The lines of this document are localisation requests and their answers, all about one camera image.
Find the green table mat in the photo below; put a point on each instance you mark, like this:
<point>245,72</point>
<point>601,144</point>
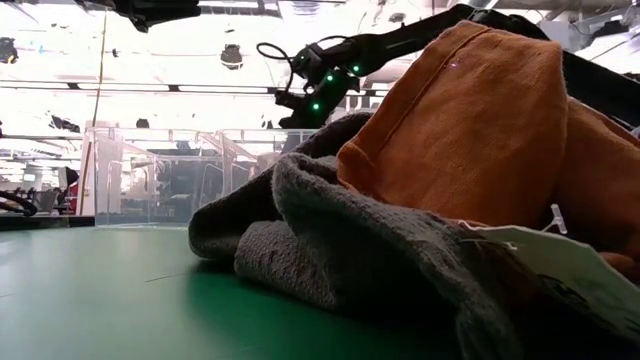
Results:
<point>100,300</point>

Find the orange towel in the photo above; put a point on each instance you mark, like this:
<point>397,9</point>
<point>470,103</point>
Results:
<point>475,125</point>

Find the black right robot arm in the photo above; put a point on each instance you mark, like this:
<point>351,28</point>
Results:
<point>400,40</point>

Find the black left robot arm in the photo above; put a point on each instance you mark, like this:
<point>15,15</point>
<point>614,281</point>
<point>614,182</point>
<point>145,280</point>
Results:
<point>160,12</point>

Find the black ceiling-mounted device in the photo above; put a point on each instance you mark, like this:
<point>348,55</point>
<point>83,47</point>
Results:
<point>231,56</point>
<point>7,50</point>

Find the person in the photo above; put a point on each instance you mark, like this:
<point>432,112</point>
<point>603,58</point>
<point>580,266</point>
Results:
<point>72,176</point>

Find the dark grey towel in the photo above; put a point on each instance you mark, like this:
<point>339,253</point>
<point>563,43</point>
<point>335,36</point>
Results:
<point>350,240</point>

